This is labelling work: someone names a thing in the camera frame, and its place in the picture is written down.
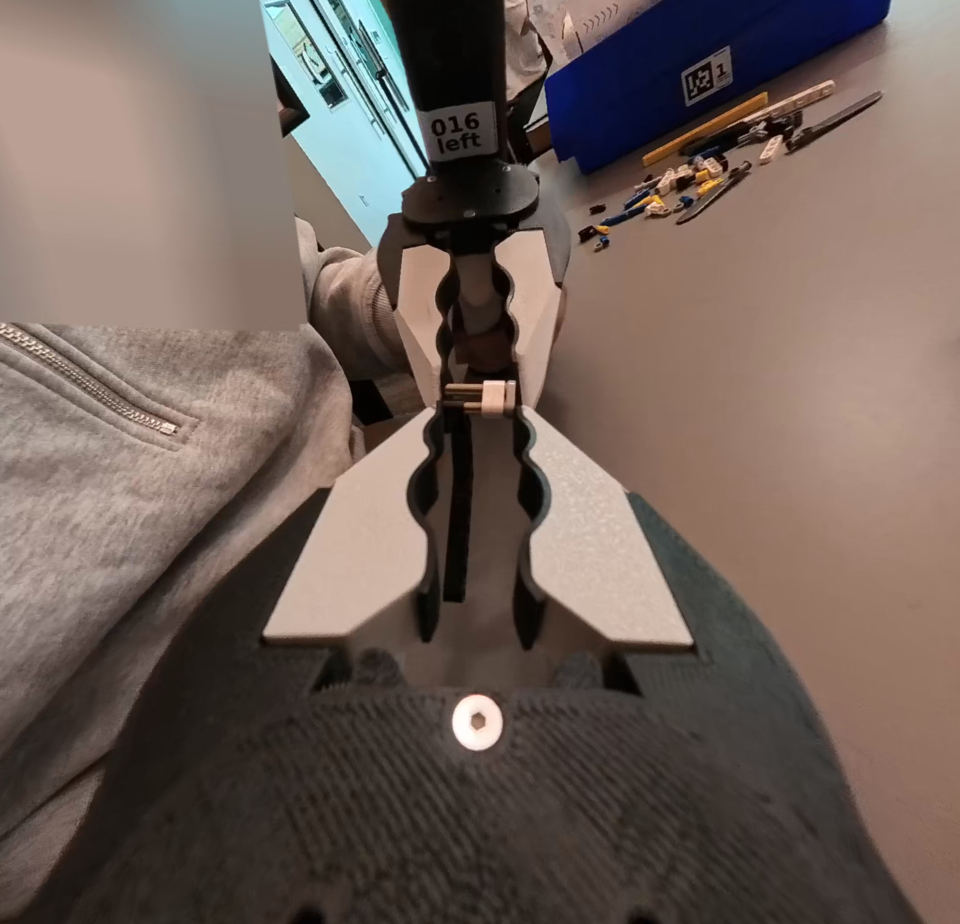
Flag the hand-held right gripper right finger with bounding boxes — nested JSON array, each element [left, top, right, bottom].
[[510, 405, 696, 651]]

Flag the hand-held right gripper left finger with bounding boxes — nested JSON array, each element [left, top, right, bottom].
[[261, 405, 453, 644]]

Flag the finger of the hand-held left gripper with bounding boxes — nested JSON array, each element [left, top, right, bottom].
[[393, 246, 460, 411], [491, 228, 569, 409]]

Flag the white lego connector tan pins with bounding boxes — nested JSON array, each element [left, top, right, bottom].
[[444, 379, 520, 420]]

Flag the black angled lego beam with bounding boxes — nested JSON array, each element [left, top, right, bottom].
[[441, 407, 477, 604]]

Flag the person's left forearm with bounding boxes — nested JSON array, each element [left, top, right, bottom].
[[294, 218, 411, 379]]

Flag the pile of loose lego pieces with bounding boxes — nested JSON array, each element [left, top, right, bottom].
[[576, 80, 837, 255]]

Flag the short black lego blade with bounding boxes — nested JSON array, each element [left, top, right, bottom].
[[673, 159, 755, 227]]

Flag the long yellow lego beam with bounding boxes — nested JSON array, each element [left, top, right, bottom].
[[642, 90, 771, 168]]

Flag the long black lego blade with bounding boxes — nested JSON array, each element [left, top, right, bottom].
[[786, 90, 886, 150]]

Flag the glass door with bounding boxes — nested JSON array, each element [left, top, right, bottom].
[[253, 0, 430, 244]]

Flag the white printed plastic bag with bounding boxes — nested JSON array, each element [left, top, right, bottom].
[[502, 0, 759, 61]]

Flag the person's grey hoodie torso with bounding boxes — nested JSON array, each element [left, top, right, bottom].
[[0, 321, 438, 859]]

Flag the blue plastic bin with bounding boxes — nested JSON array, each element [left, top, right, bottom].
[[543, 0, 899, 177]]

